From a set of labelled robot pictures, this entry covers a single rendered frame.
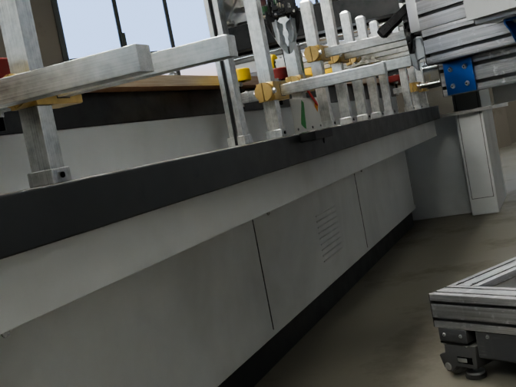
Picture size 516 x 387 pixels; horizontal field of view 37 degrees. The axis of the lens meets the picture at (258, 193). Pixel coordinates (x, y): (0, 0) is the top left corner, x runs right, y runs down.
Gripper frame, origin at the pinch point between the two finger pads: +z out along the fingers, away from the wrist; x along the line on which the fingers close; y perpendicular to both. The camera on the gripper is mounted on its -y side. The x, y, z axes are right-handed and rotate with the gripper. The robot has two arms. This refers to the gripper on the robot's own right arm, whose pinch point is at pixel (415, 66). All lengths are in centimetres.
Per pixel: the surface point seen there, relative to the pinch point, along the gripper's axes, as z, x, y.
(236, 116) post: 6, -57, -34
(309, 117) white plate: 8.4, -5.7, -32.3
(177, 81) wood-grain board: -6, -53, -49
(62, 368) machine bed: 47, -111, -55
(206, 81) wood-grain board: -6, -36, -49
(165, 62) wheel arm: -1, -126, -13
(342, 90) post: 1, 44, -34
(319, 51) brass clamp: -12.2, 17.3, -32.3
